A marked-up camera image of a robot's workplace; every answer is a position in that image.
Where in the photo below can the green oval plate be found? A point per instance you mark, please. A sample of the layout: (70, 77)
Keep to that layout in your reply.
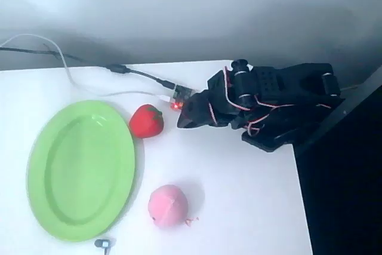
(80, 174)

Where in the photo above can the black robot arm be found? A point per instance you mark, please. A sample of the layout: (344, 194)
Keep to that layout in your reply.
(268, 87)

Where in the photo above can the dark grey metal bar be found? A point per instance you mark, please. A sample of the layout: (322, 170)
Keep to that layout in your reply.
(340, 111)

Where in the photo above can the small grey clip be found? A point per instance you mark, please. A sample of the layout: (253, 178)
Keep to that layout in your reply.
(103, 243)

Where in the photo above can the green controller circuit board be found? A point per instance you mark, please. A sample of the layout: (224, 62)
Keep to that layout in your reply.
(182, 93)

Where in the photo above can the red strawberry toy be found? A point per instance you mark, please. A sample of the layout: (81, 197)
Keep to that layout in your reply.
(144, 122)

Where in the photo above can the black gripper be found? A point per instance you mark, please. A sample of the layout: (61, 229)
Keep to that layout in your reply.
(193, 111)

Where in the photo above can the pink peach toy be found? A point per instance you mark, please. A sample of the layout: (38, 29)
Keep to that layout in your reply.
(168, 207)

